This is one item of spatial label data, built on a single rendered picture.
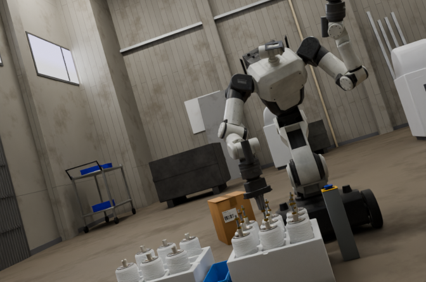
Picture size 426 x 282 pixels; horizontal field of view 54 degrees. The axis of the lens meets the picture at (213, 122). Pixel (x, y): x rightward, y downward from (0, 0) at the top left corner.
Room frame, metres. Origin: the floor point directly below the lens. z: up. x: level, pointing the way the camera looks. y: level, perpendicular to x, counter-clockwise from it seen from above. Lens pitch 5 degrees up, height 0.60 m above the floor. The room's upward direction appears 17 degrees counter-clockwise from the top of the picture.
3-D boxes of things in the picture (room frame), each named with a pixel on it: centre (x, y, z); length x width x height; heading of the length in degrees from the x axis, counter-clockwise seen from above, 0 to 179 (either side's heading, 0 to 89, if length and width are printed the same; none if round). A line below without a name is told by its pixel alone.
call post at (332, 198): (1.89, -0.41, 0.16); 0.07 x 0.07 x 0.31; 80
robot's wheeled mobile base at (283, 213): (2.53, -0.44, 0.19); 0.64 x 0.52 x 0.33; 172
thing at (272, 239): (1.75, -0.09, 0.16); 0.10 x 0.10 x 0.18
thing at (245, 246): (1.77, 0.02, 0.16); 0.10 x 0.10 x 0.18
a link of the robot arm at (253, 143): (1.74, -0.10, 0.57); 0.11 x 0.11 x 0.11; 8
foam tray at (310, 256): (1.86, -0.11, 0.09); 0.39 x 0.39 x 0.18; 80
